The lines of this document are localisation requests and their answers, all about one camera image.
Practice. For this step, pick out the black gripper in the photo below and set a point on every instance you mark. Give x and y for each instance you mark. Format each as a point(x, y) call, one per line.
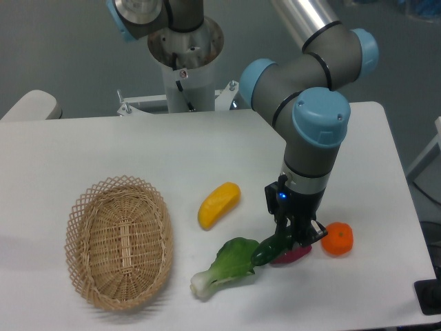
point(299, 211)

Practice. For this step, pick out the dark green cucumber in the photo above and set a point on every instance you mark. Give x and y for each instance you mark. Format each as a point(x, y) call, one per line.
point(271, 248)

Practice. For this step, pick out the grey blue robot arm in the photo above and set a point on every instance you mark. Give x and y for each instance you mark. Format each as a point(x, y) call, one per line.
point(299, 100)

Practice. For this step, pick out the oval wicker basket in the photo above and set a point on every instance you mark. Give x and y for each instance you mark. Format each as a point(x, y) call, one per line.
point(119, 243)

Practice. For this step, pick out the orange tangerine toy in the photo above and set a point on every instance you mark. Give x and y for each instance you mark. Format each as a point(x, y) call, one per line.
point(339, 239)

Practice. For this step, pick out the green bok choy toy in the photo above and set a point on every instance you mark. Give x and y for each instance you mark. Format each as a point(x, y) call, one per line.
point(233, 261)

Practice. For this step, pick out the yellow mango toy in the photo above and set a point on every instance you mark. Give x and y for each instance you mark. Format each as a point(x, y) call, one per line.
point(217, 204)

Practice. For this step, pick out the black device at table edge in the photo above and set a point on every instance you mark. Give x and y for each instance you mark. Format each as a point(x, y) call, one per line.
point(428, 294)

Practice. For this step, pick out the white chair armrest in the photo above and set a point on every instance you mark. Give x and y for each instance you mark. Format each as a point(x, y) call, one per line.
point(36, 105)

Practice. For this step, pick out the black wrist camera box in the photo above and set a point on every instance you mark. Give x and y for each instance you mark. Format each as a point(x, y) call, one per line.
point(273, 195)

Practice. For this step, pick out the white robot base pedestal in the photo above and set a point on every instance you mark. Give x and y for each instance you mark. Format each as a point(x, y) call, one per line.
point(187, 61)

